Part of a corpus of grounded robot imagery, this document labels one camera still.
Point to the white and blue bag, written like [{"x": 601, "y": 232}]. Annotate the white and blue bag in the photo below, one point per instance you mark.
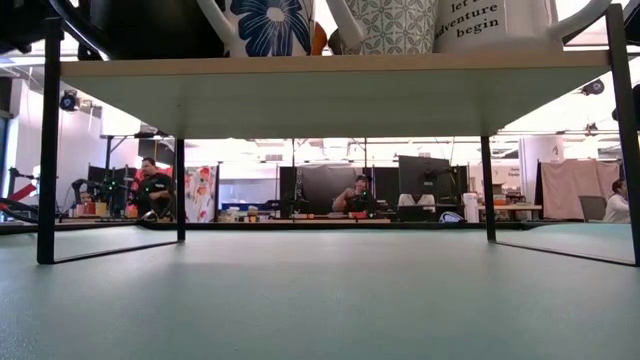
[{"x": 451, "y": 218}]

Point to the wooden shelf riser black legs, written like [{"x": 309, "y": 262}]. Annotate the wooden shelf riser black legs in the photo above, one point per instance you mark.
[{"x": 325, "y": 95}]

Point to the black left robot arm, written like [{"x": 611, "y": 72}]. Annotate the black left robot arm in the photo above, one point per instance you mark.
[{"x": 22, "y": 25}]

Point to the person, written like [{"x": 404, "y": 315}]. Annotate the person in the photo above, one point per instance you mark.
[
  {"x": 87, "y": 197},
  {"x": 152, "y": 192},
  {"x": 616, "y": 207},
  {"x": 350, "y": 197}
]

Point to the orange mug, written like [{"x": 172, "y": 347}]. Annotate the orange mug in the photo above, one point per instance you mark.
[{"x": 320, "y": 42}]

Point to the white tall container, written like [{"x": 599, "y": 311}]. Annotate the white tall container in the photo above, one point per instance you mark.
[{"x": 470, "y": 210}]

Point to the black computer monitor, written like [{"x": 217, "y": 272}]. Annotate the black computer monitor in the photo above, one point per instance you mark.
[{"x": 422, "y": 175}]

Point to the teal enamel mug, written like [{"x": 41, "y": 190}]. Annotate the teal enamel mug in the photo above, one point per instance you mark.
[{"x": 335, "y": 45}]

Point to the white mug grey geometric pattern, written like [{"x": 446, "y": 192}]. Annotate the white mug grey geometric pattern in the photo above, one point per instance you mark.
[{"x": 395, "y": 27}]

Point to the pink hanging cloth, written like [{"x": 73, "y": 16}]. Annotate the pink hanging cloth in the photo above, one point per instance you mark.
[{"x": 570, "y": 190}]

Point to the green table mat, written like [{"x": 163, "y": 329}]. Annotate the green table mat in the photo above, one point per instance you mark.
[{"x": 320, "y": 300}]

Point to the white mug blue flower print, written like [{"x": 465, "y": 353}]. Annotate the white mug blue flower print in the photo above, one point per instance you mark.
[{"x": 270, "y": 25}]

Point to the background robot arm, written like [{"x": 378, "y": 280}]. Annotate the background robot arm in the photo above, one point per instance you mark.
[{"x": 107, "y": 192}]

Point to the black metal table frame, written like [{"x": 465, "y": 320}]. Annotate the black metal table frame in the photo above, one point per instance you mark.
[{"x": 300, "y": 226}]

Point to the black ceiling spotlight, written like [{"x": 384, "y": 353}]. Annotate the black ceiling spotlight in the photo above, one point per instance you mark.
[
  {"x": 593, "y": 88},
  {"x": 69, "y": 102}
]

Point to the floral print banner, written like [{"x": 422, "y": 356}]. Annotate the floral print banner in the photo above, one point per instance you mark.
[{"x": 202, "y": 192}]

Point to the grey office chair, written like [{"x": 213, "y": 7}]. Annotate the grey office chair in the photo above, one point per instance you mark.
[{"x": 592, "y": 207}]

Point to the white mug black adventure text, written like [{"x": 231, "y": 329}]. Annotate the white mug black adventure text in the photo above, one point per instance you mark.
[{"x": 500, "y": 35}]

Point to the black backdrop panel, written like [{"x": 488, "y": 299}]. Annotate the black backdrop panel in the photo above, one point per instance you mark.
[{"x": 315, "y": 185}]

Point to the wooden desk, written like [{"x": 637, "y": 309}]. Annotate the wooden desk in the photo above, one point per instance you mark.
[{"x": 510, "y": 207}]

